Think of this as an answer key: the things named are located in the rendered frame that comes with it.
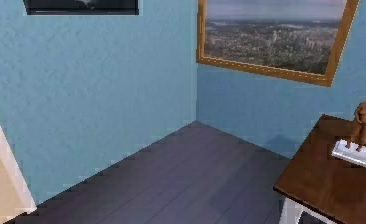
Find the gold framed city picture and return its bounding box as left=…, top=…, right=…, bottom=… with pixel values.
left=196, top=0, right=361, bottom=88

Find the black framed wall picture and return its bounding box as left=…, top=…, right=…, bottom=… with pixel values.
left=23, top=0, right=140, bottom=16

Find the brown table with white legs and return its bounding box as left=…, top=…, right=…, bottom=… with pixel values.
left=273, top=113, right=366, bottom=224

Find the brown statue on white base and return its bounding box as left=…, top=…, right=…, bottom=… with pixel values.
left=331, top=94, right=366, bottom=169

